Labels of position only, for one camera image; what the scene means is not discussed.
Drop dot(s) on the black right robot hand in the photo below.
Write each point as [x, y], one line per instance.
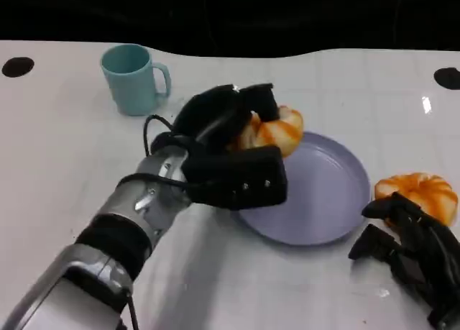
[431, 261]

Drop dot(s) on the lilac plate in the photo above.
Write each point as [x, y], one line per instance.
[323, 186]

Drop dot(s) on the black backdrop cloth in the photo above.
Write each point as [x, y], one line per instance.
[230, 13]

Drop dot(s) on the pale green mug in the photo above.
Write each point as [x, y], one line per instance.
[129, 85]

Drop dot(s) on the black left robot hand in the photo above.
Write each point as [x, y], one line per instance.
[233, 175]

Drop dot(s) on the orange and white bread roll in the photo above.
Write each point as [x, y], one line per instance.
[420, 190]
[284, 128]

